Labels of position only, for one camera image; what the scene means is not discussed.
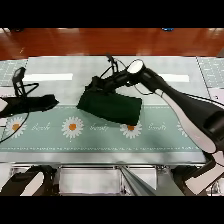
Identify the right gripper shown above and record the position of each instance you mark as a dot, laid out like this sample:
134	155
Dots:
96	85

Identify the silver frame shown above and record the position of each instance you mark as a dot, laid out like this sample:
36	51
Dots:
140	186

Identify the dark green garment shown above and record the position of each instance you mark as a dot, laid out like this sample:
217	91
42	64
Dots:
115	106

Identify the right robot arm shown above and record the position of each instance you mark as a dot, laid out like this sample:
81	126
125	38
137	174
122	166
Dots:
186	106

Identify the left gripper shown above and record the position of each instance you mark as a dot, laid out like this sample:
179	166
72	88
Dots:
36	102

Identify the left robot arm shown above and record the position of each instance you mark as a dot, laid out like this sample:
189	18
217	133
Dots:
11	106

